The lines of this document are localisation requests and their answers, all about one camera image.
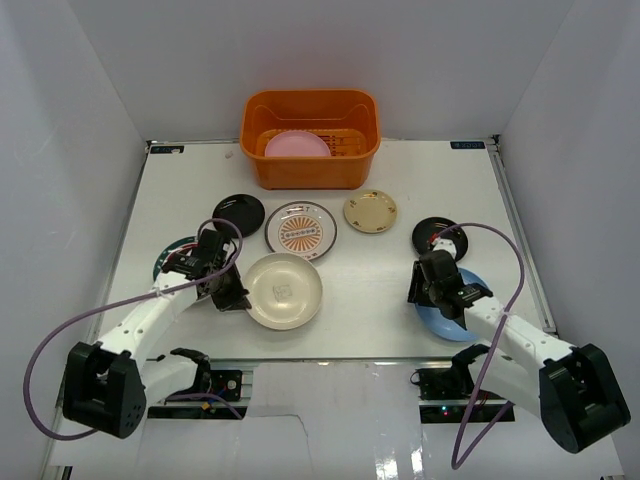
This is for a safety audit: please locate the black plate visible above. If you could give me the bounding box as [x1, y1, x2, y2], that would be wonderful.
[411, 217, 469, 261]
[212, 194, 265, 238]

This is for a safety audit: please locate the right blue table label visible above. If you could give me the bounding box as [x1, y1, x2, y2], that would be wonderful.
[450, 141, 486, 150]

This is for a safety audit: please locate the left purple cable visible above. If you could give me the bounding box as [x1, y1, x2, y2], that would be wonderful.
[22, 218, 247, 441]

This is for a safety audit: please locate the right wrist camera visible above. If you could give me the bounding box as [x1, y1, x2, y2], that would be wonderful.
[432, 237, 457, 258]

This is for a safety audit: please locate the beige small plate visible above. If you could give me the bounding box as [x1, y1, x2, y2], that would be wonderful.
[343, 189, 398, 234]

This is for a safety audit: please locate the green rimmed white plate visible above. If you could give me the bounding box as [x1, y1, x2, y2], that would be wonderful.
[152, 236, 197, 282]

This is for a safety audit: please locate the black plate right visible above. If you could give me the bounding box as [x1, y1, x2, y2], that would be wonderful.
[411, 217, 469, 261]

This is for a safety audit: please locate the black plate left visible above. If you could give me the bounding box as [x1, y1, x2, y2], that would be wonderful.
[212, 194, 265, 238]

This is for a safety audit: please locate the left blue table label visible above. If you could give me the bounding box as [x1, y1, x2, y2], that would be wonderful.
[149, 145, 184, 155]

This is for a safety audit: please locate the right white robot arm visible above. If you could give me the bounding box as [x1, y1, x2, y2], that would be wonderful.
[408, 250, 631, 454]

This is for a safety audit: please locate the cream plate with bear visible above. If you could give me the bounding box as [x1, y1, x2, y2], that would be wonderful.
[243, 253, 323, 331]

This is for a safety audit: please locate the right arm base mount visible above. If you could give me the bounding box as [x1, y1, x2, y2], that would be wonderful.
[409, 368, 506, 425]

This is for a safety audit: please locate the blue table label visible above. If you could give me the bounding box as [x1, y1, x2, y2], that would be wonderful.
[149, 145, 184, 155]
[450, 141, 486, 150]

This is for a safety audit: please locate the blue plate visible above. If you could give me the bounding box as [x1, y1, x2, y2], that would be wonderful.
[414, 268, 488, 343]

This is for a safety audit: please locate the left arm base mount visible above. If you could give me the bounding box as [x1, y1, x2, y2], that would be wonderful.
[146, 363, 243, 408]

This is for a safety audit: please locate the pink plate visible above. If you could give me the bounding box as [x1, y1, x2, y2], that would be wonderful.
[265, 130, 331, 157]

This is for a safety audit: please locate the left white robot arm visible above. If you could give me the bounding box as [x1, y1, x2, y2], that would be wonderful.
[62, 229, 251, 439]

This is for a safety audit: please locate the orange plastic bin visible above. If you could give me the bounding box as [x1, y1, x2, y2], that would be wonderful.
[239, 89, 381, 190]

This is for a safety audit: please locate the sunburst pattern plate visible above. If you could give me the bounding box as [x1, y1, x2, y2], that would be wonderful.
[264, 201, 338, 262]

